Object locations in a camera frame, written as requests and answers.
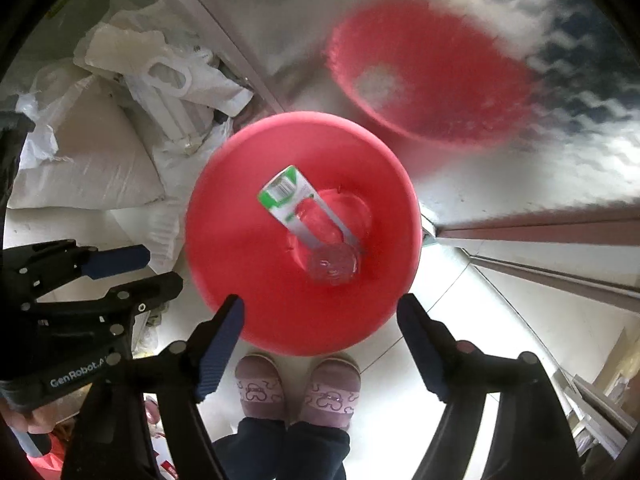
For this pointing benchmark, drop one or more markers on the brushed steel door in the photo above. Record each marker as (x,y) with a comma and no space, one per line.
(280,35)

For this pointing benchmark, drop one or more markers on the large beige sack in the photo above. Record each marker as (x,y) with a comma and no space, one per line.
(100,160)

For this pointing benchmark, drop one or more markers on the person's left hand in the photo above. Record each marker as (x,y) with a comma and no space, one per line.
(47,417)

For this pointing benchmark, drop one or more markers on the purple slipper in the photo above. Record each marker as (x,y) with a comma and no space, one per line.
(330,387)
(260,385)

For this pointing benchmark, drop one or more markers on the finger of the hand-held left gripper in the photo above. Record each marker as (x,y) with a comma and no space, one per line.
(120,261)
(150,290)

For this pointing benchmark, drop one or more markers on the white woven bag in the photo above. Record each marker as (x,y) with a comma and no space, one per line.
(170,220)

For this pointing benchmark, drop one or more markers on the clear bottle with green label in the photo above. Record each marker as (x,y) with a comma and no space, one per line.
(285,195)

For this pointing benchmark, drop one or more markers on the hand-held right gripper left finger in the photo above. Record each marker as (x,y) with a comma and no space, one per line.
(220,350)

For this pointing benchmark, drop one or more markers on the stack of white boards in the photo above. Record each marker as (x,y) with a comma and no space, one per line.
(600,410)

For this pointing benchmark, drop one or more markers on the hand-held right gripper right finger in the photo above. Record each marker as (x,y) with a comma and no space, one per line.
(425,355)

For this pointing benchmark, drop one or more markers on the brown sliding door frame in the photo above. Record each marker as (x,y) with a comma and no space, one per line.
(550,230)

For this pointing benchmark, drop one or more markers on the pile of colourful packaging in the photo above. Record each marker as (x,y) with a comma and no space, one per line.
(160,440)

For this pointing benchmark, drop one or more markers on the red plastic bin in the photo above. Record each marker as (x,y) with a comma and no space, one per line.
(240,240)

